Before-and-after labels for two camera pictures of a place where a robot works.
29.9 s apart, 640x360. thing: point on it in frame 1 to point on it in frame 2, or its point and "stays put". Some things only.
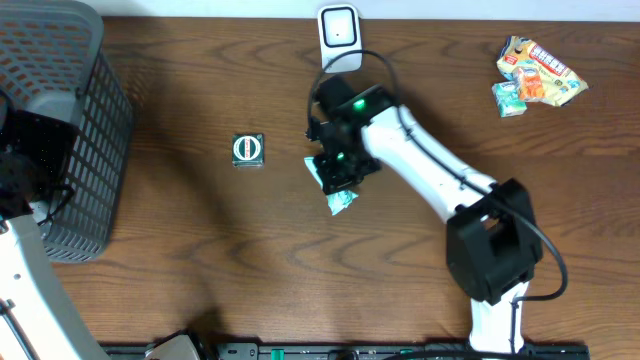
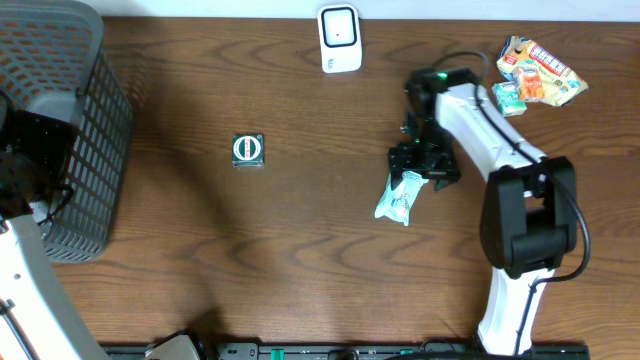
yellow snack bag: x=560 y=82 stays put
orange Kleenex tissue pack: x=531 y=83 stays put
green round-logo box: x=248 y=150 stays put
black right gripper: x=333 y=181 to x=399 y=158
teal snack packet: x=335 y=201 to x=396 y=203
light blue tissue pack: x=507 y=99 stays put
